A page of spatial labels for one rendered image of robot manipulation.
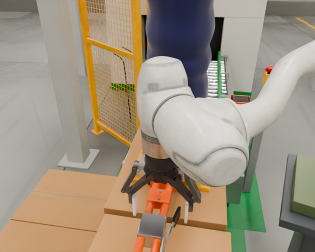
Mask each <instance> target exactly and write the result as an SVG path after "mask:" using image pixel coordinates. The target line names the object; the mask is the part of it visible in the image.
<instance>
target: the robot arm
mask: <svg viewBox="0 0 315 252"><path fill-rule="evenodd" d="M309 74H315V40H314V41H312V42H310V43H308V44H306V45H304V46H301V47H299V48H297V49H295V50H293V51H291V52H290V53H288V54H286V55H285V56H284V57H282V58H281V59H280V60H279V61H278V62H277V63H276V64H275V66H274V67H273V69H272V71H271V72H270V74H269V76H268V78H267V80H266V82H265V84H264V85H263V87H262V89H261V91H260V93H259V95H258V96H257V98H256V99H255V100H253V101H251V102H248V103H245V104H236V103H235V102H234V101H233V100H231V99H229V98H202V97H197V98H195V97H194V95H193V93H192V90H191V88H190V87H189V86H188V77H187V74H186V71H185V69H184V66H183V64H182V62H181V61H180V60H179V59H176V58H172V57H168V56H156V57H153V58H150V59H148V60H146V61H145V62H143V63H142V65H141V68H140V71H139V75H138V80H137V87H136V105H137V115H138V119H139V122H140V125H141V142H142V150H143V152H144V153H145V164H142V163H139V161H138V160H135V161H134V164H133V166H132V171H131V173H130V174H129V176H128V177H127V179H126V181H125V182H124V184H123V186H122V189H121V193H123V194H124V193H127V194H128V202H129V203H130V204H132V210H133V216H136V214H137V211H138V190H140V189H141V188H142V187H143V186H144V185H146V184H148V183H149V182H151V181H154V183H162V184H167V183H169V184H170V185H171V186H172V187H174V188H175V189H176V190H177V191H178V192H179V193H180V194H181V195H182V196H183V198H184V199H185V200H186V203H185V215H184V223H185V224H187V222H188V213H189V212H192V211H193V206H194V203H198V204H199V203H201V199H202V194H201V192H200V190H199V188H198V186H197V185H196V183H195V181H196V182H198V183H200V184H202V185H205V186H208V187H214V188H216V187H223V186H226V185H229V184H231V183H233V182H235V181H236V180H237V179H239V178H240V177H241V175H242V174H243V173H244V172H245V170H246V168H247V166H248V162H249V143H250V139H251V138H253V137H254V136H256V135H257V134H259V133H261V132H262V131H264V130H265V129H267V128H268V127H270V126H271V125H272V124H273V123H274V122H275V121H276V120H277V119H278V118H279V117H280V115H281V114H282V112H283V111H284V109H285V107H286V105H287V103H288V101H289V99H290V97H291V95H292V92H293V90H294V88H295V86H296V84H297V82H298V80H299V78H300V77H302V76H305V75H309ZM141 170H143V171H144V172H145V175H144V176H143V177H141V178H140V179H139V180H138V181H137V182H135V183H134V184H133V185H131V186H130V184H131V183H132V181H133V179H134V178H135V176H136V174H137V173H139V172H140V171H141ZM178 174H180V175H181V176H182V178H183V179H184V180H185V182H186V184H187V186H188V188H189V189H188V188H187V187H186V186H185V185H184V184H183V183H182V181H181V180H180V179H179V177H178Z"/></svg>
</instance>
